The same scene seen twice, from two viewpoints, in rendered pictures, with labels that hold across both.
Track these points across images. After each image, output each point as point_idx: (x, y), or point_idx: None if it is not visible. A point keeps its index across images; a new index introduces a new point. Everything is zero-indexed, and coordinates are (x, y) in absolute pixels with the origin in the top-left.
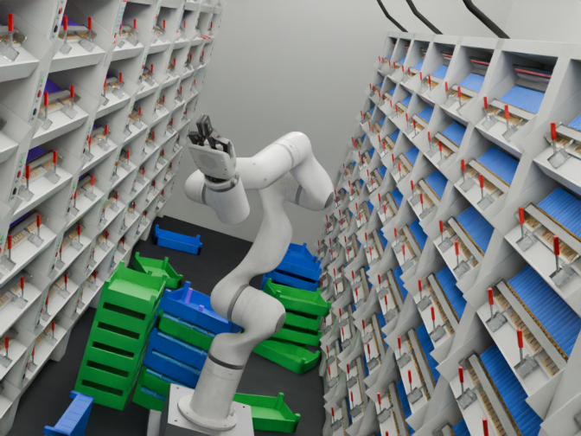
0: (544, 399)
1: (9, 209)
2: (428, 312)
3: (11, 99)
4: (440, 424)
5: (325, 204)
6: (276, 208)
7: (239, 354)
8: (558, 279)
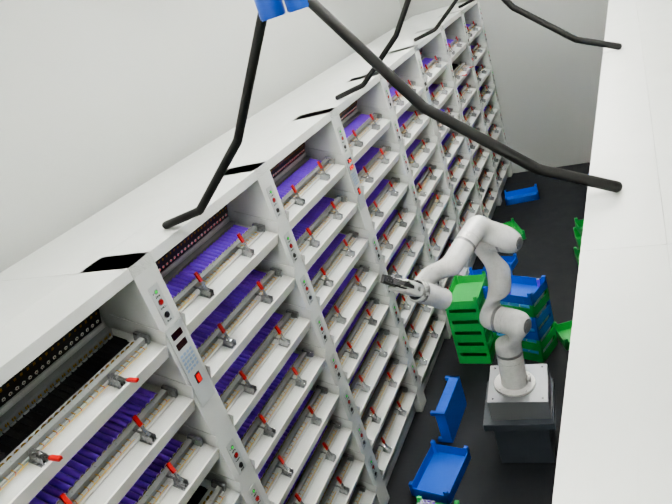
0: None
1: (325, 350)
2: None
3: (294, 300)
4: None
5: (517, 248)
6: (489, 260)
7: (511, 350)
8: None
